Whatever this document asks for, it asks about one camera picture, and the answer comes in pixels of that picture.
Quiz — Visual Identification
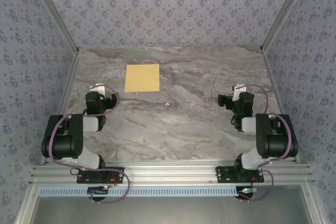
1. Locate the yellow paper sheet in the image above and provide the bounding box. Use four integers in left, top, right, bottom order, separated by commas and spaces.
124, 63, 161, 93

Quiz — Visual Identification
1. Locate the grey metal panel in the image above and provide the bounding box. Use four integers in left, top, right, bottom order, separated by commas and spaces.
14, 184, 325, 224

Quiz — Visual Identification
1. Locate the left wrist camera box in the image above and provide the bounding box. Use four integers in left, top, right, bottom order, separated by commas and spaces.
86, 83, 106, 109

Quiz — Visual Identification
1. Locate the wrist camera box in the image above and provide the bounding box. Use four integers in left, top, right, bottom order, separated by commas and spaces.
86, 83, 106, 109
234, 84, 255, 110

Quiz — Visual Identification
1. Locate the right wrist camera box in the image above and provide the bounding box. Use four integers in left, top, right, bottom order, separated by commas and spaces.
234, 84, 255, 110

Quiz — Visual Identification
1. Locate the aluminium table side rail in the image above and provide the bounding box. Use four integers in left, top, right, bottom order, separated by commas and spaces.
261, 50, 301, 164
40, 50, 81, 166

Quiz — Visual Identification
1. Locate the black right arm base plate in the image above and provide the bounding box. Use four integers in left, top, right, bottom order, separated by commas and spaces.
215, 165, 265, 184

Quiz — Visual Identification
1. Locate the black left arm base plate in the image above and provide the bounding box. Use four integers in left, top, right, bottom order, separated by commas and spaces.
76, 167, 125, 184

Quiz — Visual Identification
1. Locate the black controller board mount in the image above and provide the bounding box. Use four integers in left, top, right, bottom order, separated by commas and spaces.
237, 186, 257, 204
87, 186, 109, 204

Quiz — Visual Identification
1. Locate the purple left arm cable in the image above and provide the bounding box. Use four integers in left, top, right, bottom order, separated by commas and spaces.
49, 85, 131, 205

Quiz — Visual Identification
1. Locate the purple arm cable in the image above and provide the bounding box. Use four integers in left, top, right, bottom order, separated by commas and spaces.
49, 85, 131, 205
237, 84, 293, 203

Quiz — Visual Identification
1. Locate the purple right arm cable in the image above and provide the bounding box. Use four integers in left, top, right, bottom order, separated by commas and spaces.
237, 84, 293, 203

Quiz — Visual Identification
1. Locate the aluminium mounting rail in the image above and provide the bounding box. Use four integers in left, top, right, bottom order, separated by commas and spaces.
29, 163, 316, 186

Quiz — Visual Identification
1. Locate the slotted pale cable duct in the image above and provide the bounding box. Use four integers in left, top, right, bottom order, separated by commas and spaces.
38, 187, 237, 198

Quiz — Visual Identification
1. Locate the aluminium frame post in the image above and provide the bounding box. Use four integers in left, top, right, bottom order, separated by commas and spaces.
26, 0, 80, 56
259, 0, 314, 54

